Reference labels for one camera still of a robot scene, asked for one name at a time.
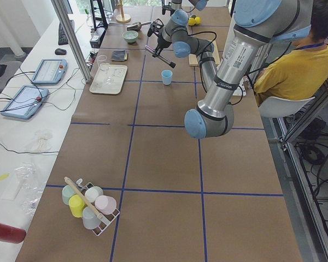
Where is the wooden cutting board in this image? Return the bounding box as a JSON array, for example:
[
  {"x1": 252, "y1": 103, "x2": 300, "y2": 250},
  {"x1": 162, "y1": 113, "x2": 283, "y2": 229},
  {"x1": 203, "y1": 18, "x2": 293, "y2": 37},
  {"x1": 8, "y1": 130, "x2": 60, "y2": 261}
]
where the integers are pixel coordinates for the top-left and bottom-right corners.
[{"x1": 188, "y1": 40, "x2": 222, "y2": 67}]

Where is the folded grey cloth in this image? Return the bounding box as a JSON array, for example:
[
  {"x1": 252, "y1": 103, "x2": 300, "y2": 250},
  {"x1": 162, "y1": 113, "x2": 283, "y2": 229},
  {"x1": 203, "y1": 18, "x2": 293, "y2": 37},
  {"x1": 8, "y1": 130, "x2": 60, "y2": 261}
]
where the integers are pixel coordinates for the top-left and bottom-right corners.
[{"x1": 111, "y1": 50, "x2": 128, "y2": 62}]

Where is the black computer mouse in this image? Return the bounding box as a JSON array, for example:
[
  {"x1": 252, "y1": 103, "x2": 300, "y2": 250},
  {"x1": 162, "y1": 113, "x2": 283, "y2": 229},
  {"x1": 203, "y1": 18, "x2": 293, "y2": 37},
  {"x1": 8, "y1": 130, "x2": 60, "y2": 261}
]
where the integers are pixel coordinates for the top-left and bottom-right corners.
[{"x1": 55, "y1": 48, "x2": 67, "y2": 56}]

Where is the steel muddler black cap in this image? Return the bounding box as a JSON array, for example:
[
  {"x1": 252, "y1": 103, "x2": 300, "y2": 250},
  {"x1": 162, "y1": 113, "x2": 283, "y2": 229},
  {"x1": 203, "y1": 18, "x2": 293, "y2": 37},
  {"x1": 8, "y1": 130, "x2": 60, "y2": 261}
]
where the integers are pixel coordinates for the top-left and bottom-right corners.
[{"x1": 145, "y1": 45, "x2": 176, "y2": 68}]

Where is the light blue plastic cup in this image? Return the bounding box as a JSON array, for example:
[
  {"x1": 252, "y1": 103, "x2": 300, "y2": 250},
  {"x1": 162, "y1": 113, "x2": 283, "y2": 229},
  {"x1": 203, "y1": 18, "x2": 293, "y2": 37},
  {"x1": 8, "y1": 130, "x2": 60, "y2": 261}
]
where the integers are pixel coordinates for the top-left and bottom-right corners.
[{"x1": 161, "y1": 69, "x2": 173, "y2": 86}]

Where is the aluminium frame post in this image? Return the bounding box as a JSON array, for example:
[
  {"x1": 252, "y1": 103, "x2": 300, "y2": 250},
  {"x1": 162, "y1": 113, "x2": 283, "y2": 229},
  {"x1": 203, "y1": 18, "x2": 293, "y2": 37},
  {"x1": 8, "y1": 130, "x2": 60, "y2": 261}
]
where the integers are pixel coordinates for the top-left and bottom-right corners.
[{"x1": 51, "y1": 0, "x2": 92, "y2": 83}]

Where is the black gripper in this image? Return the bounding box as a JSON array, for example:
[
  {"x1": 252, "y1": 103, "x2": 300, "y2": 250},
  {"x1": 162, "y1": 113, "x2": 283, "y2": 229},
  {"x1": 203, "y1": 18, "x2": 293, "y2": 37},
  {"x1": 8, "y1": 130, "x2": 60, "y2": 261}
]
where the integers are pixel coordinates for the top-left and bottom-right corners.
[{"x1": 152, "y1": 38, "x2": 171, "y2": 57}]

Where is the white wire cup rack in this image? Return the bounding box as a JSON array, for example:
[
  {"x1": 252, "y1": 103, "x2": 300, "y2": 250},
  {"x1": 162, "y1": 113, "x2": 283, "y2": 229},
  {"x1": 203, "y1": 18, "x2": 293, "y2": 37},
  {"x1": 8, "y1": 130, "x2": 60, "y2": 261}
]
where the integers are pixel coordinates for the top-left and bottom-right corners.
[{"x1": 64, "y1": 176, "x2": 120, "y2": 236}]

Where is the wooden cup tree stand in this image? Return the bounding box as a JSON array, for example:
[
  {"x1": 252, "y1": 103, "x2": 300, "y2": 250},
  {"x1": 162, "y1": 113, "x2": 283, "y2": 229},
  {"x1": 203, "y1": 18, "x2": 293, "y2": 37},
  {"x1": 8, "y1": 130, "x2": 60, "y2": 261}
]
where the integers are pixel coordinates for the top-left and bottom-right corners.
[{"x1": 115, "y1": 0, "x2": 131, "y2": 23}]

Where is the steel ice scoop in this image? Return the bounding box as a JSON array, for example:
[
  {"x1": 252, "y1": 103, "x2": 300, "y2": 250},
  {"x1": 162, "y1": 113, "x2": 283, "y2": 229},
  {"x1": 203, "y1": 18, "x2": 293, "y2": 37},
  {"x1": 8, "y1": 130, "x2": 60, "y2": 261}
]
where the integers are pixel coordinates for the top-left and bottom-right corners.
[{"x1": 126, "y1": 21, "x2": 151, "y2": 31}]

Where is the whole yellow lemon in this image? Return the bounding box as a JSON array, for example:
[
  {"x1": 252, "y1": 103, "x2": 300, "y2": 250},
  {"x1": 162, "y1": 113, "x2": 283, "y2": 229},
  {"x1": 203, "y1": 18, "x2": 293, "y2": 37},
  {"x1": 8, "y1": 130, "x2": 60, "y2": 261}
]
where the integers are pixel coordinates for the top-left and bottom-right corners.
[
  {"x1": 194, "y1": 16, "x2": 201, "y2": 25},
  {"x1": 188, "y1": 17, "x2": 196, "y2": 26}
]

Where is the blue teach pendant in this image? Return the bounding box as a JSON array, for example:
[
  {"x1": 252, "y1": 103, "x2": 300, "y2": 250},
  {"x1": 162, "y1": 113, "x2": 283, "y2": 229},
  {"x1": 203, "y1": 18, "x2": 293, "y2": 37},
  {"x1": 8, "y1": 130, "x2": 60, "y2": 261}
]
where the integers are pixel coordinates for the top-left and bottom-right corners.
[
  {"x1": 1, "y1": 85, "x2": 49, "y2": 120},
  {"x1": 31, "y1": 59, "x2": 68, "y2": 85}
]

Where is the pink plastic cup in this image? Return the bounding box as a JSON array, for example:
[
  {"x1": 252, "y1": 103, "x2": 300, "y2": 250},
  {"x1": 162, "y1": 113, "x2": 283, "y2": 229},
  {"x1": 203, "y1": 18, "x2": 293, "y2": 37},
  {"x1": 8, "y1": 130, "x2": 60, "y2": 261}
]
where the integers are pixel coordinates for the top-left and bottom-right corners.
[{"x1": 95, "y1": 195, "x2": 117, "y2": 215}]

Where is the clear wine glass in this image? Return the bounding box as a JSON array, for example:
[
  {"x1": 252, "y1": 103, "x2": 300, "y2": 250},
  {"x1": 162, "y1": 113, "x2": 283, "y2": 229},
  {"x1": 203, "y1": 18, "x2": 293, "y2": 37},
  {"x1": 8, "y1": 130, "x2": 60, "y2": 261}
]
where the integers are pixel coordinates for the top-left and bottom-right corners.
[{"x1": 97, "y1": 55, "x2": 112, "y2": 85}]

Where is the red bottle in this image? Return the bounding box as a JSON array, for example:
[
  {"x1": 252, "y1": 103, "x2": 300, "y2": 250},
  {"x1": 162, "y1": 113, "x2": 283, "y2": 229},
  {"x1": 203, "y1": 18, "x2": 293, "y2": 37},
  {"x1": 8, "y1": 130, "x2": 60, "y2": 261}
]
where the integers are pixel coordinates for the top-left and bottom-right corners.
[{"x1": 0, "y1": 223, "x2": 26, "y2": 243}]

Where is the person in yellow shirt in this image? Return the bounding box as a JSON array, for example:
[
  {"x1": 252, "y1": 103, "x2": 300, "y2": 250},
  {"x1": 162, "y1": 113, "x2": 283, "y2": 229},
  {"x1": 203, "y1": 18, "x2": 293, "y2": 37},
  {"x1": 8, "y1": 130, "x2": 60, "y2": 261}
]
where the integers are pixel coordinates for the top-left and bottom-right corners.
[{"x1": 254, "y1": 1, "x2": 328, "y2": 106}]

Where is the grey plastic cup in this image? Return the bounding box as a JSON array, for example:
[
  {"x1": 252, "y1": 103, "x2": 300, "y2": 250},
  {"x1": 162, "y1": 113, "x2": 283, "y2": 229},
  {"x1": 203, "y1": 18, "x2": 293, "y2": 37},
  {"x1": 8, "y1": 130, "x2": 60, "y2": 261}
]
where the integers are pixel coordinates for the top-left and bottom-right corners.
[{"x1": 82, "y1": 207, "x2": 101, "y2": 230}]

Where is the teal plastic cup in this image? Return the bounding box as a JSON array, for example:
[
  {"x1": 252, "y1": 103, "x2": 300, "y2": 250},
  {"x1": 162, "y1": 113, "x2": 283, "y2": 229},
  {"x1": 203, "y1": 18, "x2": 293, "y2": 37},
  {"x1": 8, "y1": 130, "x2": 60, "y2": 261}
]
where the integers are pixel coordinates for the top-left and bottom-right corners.
[{"x1": 62, "y1": 185, "x2": 76, "y2": 205}]

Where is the lower blue teach pendant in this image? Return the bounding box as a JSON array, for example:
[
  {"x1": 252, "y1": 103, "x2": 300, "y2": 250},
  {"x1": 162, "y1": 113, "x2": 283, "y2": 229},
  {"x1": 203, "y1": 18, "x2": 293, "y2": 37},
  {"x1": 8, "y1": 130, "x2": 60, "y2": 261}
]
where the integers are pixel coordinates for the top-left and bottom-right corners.
[{"x1": 1, "y1": 85, "x2": 49, "y2": 120}]

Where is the upper blue teach pendant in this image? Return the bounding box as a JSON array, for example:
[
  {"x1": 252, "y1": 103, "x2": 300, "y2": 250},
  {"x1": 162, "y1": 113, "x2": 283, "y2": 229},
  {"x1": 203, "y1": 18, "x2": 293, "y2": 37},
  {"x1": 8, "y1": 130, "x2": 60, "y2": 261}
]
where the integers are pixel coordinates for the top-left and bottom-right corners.
[{"x1": 31, "y1": 59, "x2": 68, "y2": 85}]

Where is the white bear tray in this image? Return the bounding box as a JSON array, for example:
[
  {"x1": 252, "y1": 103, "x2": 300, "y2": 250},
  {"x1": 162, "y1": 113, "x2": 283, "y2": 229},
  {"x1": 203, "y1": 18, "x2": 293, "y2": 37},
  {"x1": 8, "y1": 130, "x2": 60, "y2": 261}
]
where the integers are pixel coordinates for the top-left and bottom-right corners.
[{"x1": 89, "y1": 64, "x2": 127, "y2": 95}]

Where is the white chair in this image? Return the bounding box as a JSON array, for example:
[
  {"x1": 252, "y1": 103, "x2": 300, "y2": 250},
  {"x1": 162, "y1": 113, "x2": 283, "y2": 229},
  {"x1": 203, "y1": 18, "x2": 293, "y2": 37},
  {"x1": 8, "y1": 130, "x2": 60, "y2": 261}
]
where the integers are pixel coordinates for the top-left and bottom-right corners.
[{"x1": 259, "y1": 96, "x2": 315, "y2": 118}]

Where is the pale green plastic cup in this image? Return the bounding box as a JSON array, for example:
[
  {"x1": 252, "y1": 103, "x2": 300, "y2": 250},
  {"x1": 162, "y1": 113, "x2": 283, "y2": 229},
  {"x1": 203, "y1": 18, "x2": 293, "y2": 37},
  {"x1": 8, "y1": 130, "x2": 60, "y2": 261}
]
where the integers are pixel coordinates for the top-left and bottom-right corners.
[{"x1": 84, "y1": 186, "x2": 103, "y2": 203}]

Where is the green bowl of ice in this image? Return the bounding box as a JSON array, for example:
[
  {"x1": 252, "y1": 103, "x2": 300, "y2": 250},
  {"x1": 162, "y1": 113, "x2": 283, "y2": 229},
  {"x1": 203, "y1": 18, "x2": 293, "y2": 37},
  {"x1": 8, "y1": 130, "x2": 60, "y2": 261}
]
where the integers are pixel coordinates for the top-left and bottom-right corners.
[{"x1": 122, "y1": 30, "x2": 139, "y2": 44}]

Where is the black keyboard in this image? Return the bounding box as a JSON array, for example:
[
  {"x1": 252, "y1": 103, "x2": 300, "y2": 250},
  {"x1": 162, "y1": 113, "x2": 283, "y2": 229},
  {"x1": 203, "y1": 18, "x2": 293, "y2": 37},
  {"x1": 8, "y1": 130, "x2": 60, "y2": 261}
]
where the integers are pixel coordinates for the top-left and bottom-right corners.
[{"x1": 58, "y1": 23, "x2": 68, "y2": 46}]

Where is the yellow plastic cup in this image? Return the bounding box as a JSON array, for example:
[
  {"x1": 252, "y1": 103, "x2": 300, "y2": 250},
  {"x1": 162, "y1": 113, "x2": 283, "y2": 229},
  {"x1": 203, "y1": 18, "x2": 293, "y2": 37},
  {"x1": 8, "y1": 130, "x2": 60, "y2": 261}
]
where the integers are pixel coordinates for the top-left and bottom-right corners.
[{"x1": 68, "y1": 194, "x2": 86, "y2": 218}]

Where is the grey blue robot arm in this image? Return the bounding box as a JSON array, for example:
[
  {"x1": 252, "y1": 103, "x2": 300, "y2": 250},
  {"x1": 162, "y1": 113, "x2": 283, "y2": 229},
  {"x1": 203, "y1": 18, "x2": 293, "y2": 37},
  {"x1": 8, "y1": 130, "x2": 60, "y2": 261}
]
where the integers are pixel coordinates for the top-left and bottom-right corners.
[
  {"x1": 147, "y1": 9, "x2": 215, "y2": 74},
  {"x1": 184, "y1": 1, "x2": 313, "y2": 139}
]

